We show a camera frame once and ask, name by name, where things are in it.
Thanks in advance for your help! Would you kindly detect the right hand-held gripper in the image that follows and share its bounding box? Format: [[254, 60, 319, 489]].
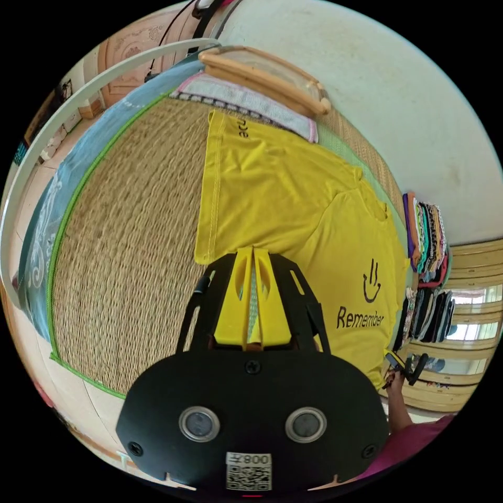
[[384, 350, 430, 387]]

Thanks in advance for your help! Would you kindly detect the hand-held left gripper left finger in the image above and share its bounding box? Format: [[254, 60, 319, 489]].
[[213, 247, 253, 351]]

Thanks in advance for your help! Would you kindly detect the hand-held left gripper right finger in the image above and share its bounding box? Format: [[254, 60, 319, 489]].
[[254, 246, 293, 349]]

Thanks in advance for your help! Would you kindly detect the yellow t-shirt with print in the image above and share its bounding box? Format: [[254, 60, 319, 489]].
[[194, 110, 412, 390]]

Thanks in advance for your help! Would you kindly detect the person's right forearm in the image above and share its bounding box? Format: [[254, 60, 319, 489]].
[[386, 387, 414, 434]]

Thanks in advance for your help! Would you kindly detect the person's right hand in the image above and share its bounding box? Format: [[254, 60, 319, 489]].
[[381, 369, 406, 393]]

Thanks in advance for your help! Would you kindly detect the person's body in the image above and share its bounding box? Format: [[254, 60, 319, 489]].
[[345, 413, 461, 489]]

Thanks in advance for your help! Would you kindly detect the pile of clothes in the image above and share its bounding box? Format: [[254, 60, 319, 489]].
[[392, 191, 457, 352]]

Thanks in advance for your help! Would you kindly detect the bed with woven mat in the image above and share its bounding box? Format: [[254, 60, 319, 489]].
[[17, 58, 413, 401]]

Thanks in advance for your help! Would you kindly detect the pink and white folded blanket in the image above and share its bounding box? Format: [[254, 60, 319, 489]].
[[171, 72, 320, 144]]

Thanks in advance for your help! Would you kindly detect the pink carved door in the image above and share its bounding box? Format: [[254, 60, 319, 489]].
[[97, 15, 198, 107]]

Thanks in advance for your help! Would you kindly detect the orange wooden frame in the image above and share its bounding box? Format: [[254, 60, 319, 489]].
[[198, 46, 332, 116]]

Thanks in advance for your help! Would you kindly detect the white curved bed rail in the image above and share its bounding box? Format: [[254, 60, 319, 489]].
[[0, 37, 222, 308]]

